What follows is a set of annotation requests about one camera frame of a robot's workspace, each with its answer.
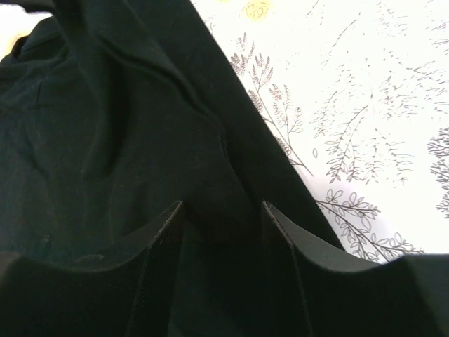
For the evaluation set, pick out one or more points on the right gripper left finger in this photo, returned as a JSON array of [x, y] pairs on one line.
[[123, 290]]

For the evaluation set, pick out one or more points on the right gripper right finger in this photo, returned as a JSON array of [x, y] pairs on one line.
[[319, 290]]

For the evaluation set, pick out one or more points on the black t shirt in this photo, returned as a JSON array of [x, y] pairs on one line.
[[113, 110]]

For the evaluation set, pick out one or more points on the floral table mat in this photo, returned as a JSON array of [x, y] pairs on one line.
[[356, 94]]

